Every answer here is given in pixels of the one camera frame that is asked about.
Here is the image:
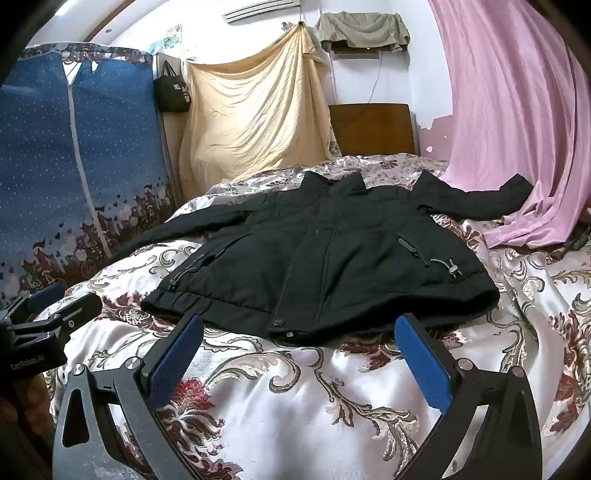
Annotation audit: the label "black tote bag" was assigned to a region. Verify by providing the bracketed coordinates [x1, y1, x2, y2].
[154, 60, 191, 113]

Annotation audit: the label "pink curtain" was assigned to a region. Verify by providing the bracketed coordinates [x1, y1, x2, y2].
[427, 0, 591, 250]

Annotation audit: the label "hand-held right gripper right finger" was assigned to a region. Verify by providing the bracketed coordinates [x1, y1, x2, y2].
[394, 313, 543, 480]

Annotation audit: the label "person's left hand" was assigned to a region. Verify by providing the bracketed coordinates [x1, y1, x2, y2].
[0, 371, 55, 437]

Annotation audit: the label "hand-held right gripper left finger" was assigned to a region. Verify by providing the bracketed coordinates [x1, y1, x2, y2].
[52, 315, 205, 480]

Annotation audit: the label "colourful wall stickers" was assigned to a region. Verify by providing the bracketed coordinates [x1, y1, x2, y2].
[150, 23, 183, 54]

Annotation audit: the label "wooden headboard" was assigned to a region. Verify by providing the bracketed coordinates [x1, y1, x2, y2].
[329, 104, 420, 158]

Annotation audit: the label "black padded jacket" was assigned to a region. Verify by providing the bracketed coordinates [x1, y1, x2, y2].
[107, 168, 534, 344]

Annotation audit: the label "white air conditioner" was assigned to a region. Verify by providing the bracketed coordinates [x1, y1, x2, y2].
[222, 0, 303, 24]

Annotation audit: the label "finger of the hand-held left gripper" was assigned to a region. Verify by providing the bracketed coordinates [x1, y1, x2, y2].
[0, 282, 68, 324]
[8, 292, 103, 343]

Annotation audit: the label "grey wall unit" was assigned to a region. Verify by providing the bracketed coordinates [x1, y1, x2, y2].
[330, 45, 380, 60]

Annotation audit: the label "black cable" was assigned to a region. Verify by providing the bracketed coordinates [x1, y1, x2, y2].
[367, 48, 384, 104]

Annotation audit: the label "beige hanging sheet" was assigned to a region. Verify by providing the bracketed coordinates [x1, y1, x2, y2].
[178, 23, 338, 197]

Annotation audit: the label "blue fabric wardrobe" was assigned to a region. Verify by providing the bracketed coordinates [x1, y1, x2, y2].
[0, 44, 181, 310]

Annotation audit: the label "floral satin bedspread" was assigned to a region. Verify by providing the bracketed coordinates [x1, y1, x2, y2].
[34, 154, 591, 480]

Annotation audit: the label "olive cloth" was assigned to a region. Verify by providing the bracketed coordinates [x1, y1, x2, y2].
[316, 11, 411, 52]

